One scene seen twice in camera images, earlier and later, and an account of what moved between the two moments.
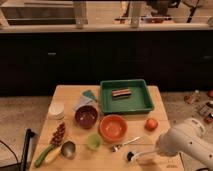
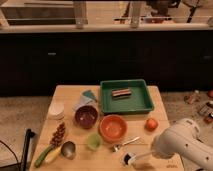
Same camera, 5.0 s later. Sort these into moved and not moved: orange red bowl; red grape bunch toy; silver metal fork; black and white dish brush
Moved: black and white dish brush
Not moved: red grape bunch toy; orange red bowl; silver metal fork
